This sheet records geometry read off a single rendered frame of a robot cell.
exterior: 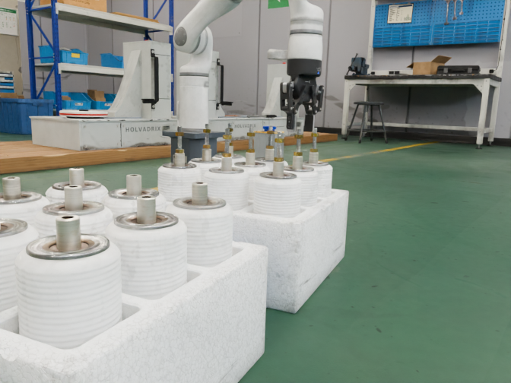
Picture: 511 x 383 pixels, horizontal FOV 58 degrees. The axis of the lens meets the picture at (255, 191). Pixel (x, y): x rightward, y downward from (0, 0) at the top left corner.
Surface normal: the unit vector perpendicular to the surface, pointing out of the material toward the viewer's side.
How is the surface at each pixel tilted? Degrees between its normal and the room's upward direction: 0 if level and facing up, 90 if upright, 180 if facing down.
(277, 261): 90
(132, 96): 90
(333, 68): 90
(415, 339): 0
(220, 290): 90
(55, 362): 0
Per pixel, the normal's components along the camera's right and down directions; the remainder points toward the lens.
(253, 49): -0.59, 0.13
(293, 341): 0.03, -0.98
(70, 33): 0.80, 0.14
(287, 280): -0.41, 0.16
